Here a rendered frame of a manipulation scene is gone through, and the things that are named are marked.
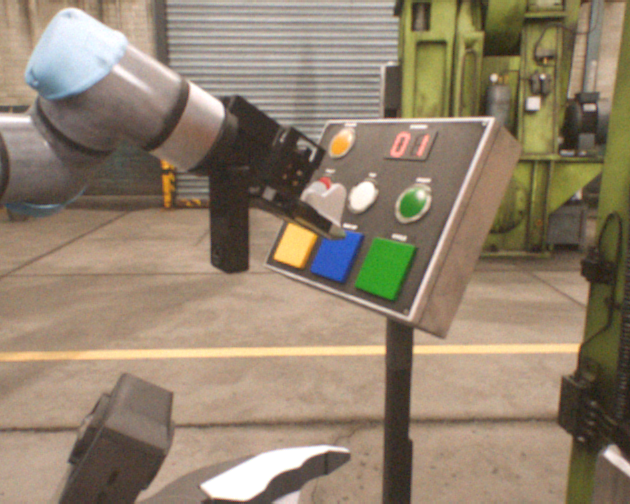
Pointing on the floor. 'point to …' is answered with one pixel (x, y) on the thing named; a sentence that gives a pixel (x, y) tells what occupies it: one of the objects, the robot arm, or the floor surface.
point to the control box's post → (397, 410)
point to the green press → (507, 105)
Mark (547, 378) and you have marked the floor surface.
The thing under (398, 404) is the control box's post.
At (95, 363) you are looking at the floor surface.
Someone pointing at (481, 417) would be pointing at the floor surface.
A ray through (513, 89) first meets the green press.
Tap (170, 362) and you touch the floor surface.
